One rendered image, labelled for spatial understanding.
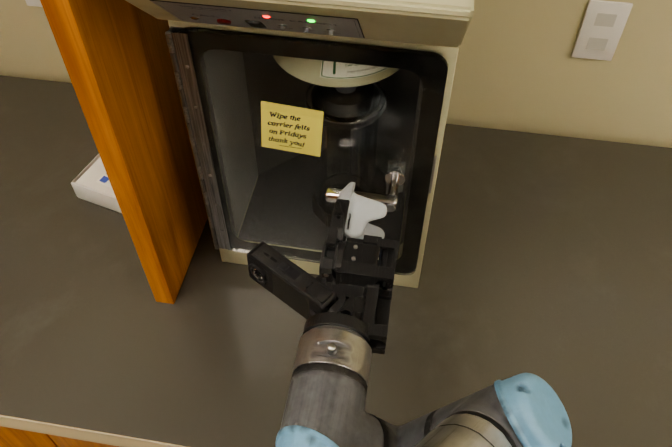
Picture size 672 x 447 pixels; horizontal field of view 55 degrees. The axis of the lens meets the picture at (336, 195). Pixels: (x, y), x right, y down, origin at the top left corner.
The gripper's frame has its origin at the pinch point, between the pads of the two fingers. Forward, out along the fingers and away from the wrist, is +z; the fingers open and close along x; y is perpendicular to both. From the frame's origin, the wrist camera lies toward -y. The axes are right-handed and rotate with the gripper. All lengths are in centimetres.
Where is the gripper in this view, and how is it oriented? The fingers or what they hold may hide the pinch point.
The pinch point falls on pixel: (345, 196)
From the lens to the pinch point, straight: 79.4
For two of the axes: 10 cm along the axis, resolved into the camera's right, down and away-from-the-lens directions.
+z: 1.6, -7.3, 6.6
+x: 0.1, -6.7, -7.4
